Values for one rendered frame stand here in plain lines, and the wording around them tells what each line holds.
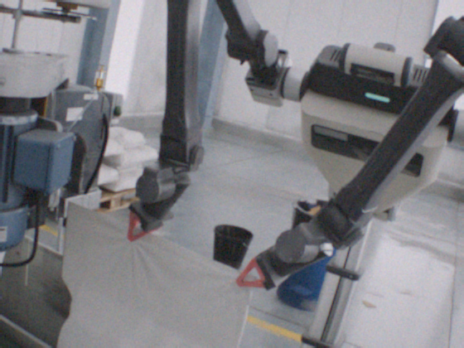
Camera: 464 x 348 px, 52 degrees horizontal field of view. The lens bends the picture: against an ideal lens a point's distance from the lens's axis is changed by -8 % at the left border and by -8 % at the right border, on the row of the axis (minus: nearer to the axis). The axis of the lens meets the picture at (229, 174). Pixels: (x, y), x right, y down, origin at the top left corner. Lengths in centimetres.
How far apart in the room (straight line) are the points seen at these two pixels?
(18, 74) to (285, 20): 885
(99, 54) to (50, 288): 551
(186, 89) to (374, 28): 823
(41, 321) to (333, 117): 128
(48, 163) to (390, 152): 54
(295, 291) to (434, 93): 269
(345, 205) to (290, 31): 866
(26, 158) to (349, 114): 78
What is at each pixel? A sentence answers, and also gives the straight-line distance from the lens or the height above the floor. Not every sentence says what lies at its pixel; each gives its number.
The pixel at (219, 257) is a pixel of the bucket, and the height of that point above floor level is 8.
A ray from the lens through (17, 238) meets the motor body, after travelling 94.
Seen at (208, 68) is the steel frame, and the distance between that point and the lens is 981.
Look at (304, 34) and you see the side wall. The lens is 940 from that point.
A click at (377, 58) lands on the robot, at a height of 155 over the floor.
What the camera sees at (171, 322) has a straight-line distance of 115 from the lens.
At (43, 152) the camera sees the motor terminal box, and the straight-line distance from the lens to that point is 84.
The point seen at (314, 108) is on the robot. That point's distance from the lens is 129.
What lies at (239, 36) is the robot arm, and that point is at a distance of 117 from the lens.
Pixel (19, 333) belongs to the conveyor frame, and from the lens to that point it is 194.
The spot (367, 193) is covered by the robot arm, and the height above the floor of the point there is 131.
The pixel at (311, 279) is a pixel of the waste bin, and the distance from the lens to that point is 330.
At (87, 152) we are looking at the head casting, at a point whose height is 118.
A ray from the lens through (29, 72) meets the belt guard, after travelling 83.
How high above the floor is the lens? 149
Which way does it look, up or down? 13 degrees down
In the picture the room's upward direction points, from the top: 12 degrees clockwise
